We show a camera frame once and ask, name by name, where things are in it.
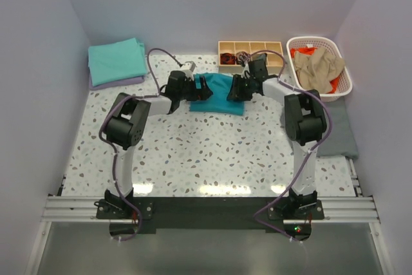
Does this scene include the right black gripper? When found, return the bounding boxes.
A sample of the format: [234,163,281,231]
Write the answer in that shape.
[226,75,254,102]

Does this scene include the brown white rolled sock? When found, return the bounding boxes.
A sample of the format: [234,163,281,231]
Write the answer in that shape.
[236,51,250,64]

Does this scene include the orange t shirt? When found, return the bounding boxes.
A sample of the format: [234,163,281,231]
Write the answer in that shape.
[289,46,341,94]

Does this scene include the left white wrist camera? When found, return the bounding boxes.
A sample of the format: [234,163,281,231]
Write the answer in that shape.
[180,61,196,77]

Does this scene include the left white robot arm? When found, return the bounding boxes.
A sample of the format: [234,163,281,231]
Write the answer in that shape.
[98,70,213,218]

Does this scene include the aluminium rail frame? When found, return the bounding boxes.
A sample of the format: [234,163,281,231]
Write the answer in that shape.
[41,159,380,223]

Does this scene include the beige t shirt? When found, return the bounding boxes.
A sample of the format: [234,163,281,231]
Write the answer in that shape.
[294,46,346,93]

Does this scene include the teal t shirt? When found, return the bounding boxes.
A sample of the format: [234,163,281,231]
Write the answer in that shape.
[189,73,245,116]

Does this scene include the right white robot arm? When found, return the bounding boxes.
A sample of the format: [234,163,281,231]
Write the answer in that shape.
[227,60,329,219]

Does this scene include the folded lavender t shirt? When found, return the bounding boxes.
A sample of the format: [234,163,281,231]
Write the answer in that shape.
[89,76,145,91]

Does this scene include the white laundry basket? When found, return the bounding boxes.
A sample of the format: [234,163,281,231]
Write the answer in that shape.
[286,36,353,102]

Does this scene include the red black rolled sock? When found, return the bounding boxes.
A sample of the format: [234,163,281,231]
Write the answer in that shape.
[220,53,236,65]

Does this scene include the wooden compartment tray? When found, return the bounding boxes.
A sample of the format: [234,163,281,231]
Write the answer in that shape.
[218,41,283,75]

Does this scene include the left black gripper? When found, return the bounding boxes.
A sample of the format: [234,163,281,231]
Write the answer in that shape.
[178,77,212,102]

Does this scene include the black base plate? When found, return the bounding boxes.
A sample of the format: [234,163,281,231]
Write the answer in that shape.
[94,197,325,239]

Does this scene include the folded mint t shirt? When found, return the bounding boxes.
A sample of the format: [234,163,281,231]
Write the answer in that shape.
[88,38,147,87]

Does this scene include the folded grey t shirt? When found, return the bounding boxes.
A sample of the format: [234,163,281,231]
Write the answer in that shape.
[280,97,360,160]

